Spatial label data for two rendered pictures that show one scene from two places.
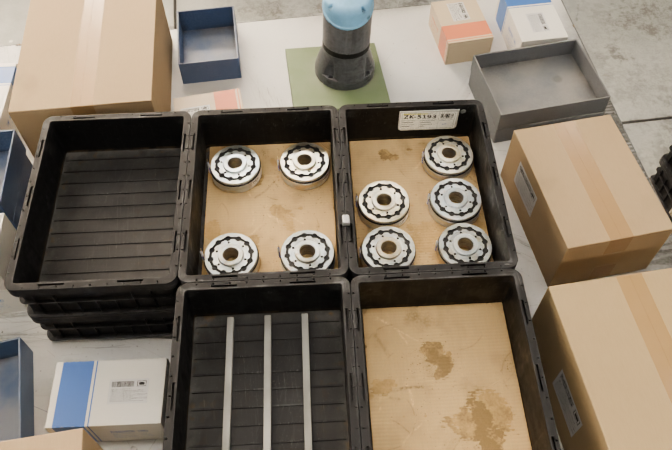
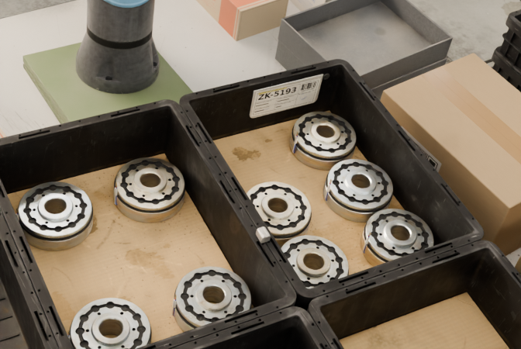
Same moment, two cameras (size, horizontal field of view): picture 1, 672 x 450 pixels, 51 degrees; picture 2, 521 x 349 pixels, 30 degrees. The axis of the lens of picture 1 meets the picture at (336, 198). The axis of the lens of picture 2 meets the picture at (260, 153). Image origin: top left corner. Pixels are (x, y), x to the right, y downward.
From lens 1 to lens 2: 0.46 m
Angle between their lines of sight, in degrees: 23
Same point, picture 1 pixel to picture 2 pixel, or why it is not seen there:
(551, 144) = (431, 97)
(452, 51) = (245, 21)
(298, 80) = (62, 91)
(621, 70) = not seen: hidden behind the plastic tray
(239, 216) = (87, 278)
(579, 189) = (486, 140)
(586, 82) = (412, 29)
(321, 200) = (190, 229)
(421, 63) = (206, 44)
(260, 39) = not seen: outside the picture
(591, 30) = not seen: outside the picture
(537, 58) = (347, 12)
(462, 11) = not seen: outside the picture
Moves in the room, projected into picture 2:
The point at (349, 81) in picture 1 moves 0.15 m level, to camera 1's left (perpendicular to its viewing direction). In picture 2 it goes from (136, 78) to (53, 95)
